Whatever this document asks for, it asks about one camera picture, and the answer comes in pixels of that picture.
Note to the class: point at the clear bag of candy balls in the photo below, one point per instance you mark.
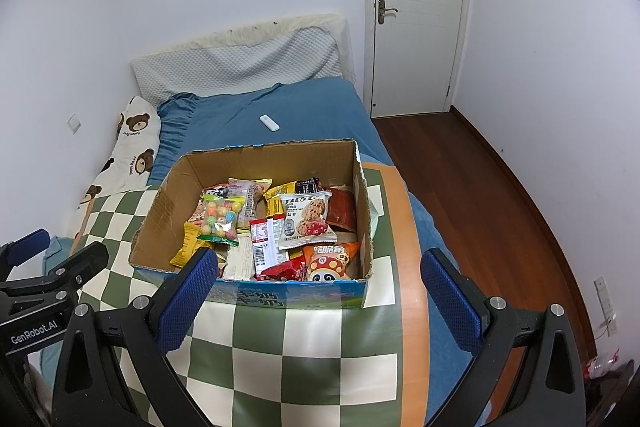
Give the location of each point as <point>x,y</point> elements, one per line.
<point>220,219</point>

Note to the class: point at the yellow black snack packet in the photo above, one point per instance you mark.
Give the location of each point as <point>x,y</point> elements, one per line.
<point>274,204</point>

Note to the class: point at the red snack packet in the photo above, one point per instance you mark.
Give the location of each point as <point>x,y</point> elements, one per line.
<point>287,269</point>

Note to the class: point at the white wall socket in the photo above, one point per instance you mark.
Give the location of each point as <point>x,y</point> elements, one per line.
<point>74,123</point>

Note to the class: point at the cardboard box with blue print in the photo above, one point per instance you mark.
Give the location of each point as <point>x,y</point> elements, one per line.
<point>280,297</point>

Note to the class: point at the long white snack packet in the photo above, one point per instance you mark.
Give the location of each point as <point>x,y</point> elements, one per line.
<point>237,259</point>

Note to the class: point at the white cookie snack packet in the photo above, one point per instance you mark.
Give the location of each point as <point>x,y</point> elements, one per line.
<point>305,217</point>

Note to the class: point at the white wall outlet with plug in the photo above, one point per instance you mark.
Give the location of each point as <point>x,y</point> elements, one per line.
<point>606,307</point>

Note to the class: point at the white green panda packet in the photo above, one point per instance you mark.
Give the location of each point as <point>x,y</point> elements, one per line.
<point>215,193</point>

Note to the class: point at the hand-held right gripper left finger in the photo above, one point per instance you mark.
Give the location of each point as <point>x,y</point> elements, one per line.
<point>192,292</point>

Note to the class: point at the white red label packet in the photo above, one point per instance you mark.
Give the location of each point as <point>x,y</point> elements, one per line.
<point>262,252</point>

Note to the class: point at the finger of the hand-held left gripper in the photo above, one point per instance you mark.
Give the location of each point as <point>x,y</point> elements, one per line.
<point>85,259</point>
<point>27,247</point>

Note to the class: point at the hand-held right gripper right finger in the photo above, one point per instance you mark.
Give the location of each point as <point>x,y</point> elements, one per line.
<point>450,297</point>

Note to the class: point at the brown snack packet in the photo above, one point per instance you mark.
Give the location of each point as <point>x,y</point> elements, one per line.
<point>344,209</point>

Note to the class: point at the white door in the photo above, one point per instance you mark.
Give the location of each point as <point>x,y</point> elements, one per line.
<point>415,57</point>

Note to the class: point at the bear print pillow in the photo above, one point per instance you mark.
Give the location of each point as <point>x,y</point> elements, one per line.
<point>130,147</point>

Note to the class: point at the green white checkered mat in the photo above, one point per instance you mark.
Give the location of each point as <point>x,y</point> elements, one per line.
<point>300,357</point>

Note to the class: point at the orange panda snack packet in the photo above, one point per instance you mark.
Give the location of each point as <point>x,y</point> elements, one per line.
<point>327,264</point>

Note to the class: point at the white remote control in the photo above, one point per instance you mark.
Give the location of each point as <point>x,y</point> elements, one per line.
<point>269,123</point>

